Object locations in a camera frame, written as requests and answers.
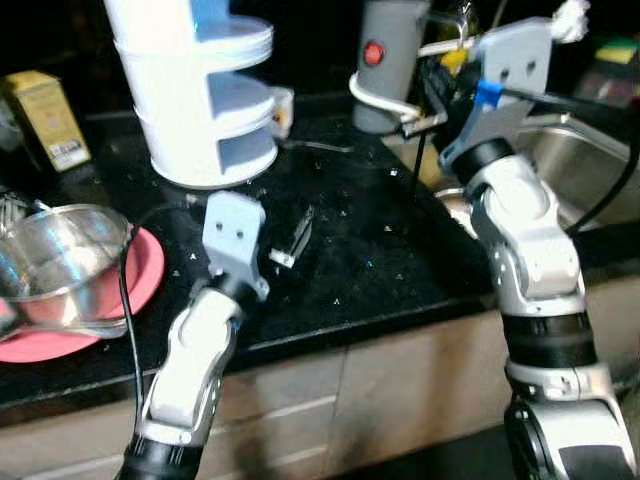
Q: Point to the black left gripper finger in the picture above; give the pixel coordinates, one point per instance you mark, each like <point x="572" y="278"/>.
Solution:
<point x="300" y="232"/>

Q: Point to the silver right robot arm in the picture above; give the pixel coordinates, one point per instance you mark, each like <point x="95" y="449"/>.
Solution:
<point x="530" y="240"/>

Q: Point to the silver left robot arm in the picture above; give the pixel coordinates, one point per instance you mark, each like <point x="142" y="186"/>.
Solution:
<point x="190" y="370"/>

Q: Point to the steel kitchen sink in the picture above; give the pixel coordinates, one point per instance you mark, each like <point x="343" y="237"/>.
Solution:
<point x="570" y="160"/>

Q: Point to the grey kitchen cabinet drawers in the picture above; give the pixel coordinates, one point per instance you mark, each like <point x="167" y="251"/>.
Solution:
<point x="400" y="400"/>

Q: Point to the grey appliance with red button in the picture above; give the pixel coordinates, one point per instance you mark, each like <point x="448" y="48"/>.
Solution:
<point x="385" y="80"/>

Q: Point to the white printed cup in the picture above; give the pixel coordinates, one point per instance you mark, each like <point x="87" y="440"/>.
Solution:
<point x="283" y="110"/>

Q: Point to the white dish brush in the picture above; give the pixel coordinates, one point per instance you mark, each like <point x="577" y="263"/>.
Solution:
<point x="572" y="18"/>

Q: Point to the pink round plate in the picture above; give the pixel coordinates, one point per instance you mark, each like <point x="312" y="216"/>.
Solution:
<point x="140" y="275"/>

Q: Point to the green yellow sponge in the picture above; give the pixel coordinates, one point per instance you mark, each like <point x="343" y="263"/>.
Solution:
<point x="620" y="48"/>

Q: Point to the white tiered plastic rack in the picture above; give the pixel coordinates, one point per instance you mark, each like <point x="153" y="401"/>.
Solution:
<point x="170" y="100"/>

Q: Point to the steel mixing bowl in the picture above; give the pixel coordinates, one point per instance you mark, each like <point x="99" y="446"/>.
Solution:
<point x="60" y="260"/>

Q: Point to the yellow cardboard box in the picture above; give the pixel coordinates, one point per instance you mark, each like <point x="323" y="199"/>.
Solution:
<point x="45" y="115"/>

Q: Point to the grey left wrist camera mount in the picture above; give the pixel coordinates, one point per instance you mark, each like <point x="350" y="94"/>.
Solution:
<point x="232" y="230"/>

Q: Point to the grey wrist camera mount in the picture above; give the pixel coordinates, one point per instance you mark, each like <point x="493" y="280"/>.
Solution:
<point x="515" y="60"/>
<point x="232" y="230"/>

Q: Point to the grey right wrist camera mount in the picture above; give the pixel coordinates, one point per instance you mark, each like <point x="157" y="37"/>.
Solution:
<point x="515" y="60"/>

